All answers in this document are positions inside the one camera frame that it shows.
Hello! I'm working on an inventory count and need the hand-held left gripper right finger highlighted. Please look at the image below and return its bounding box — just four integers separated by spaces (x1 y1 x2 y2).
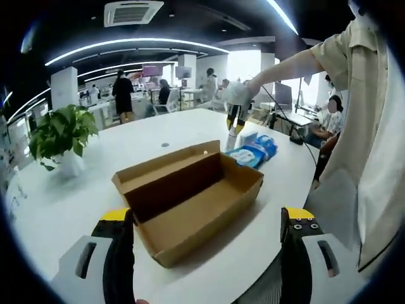
280 206 365 304

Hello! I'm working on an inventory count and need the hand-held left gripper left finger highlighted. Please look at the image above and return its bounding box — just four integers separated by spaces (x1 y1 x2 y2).
50 207 137 304

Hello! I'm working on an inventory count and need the small white carton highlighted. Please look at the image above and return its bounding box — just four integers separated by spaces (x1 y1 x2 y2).
239 132 259 147

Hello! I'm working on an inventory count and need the small white bottle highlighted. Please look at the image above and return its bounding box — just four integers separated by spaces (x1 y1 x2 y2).
225 126 238 153

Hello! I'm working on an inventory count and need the blue floral packet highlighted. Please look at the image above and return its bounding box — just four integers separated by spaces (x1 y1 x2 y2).
252 133 279 161

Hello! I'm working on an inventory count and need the blue wipes pack soft item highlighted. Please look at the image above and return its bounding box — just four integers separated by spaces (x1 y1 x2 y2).
223 144 270 170

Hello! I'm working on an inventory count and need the brown cardboard shoe box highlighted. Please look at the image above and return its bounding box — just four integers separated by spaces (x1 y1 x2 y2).
111 139 265 269

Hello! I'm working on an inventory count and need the person's right hand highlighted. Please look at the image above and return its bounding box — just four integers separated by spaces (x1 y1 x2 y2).
244 78 264 98

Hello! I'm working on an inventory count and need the dark screen monitor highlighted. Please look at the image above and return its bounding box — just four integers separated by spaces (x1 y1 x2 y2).
175 66 193 80

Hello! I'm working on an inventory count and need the white office chair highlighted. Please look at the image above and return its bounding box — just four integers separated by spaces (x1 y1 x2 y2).
153 88 180 115

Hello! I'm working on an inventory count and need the purple screen monitor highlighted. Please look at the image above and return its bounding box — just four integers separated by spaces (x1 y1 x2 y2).
142 64 165 77

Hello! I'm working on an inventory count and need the long curved ceiling light strip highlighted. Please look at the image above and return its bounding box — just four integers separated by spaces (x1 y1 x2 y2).
44 37 230 67

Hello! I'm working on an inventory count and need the person's beige shirt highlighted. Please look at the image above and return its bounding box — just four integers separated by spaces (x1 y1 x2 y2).
305 15 405 273

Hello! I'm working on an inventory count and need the ceiling air conditioner vent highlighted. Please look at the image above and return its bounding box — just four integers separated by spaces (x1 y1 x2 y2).
103 0 165 29

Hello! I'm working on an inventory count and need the green plant in white pot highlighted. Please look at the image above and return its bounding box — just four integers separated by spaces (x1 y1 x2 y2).
28 104 101 177

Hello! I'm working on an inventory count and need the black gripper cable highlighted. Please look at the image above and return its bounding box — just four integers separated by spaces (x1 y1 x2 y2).
261 84 319 165

